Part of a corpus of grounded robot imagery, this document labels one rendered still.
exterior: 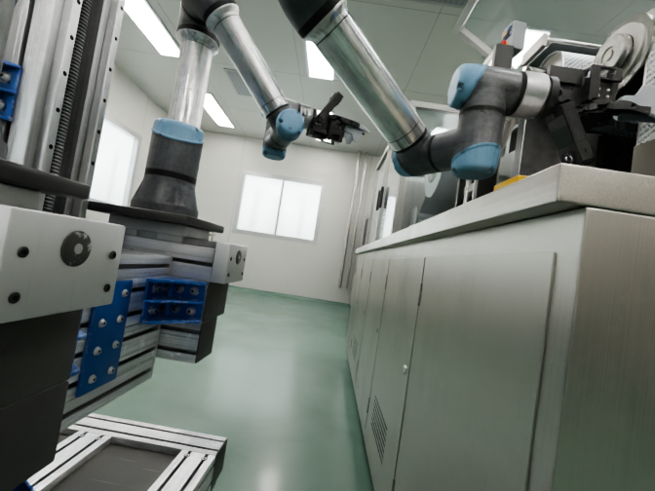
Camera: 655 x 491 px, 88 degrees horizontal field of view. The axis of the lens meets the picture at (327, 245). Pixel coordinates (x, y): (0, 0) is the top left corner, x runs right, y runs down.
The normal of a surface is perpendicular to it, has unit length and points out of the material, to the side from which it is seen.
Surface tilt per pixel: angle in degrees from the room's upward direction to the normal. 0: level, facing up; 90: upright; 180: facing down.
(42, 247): 90
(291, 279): 90
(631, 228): 90
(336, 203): 90
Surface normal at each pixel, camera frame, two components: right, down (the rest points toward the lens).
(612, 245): 0.00, -0.04
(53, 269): 0.99, 0.15
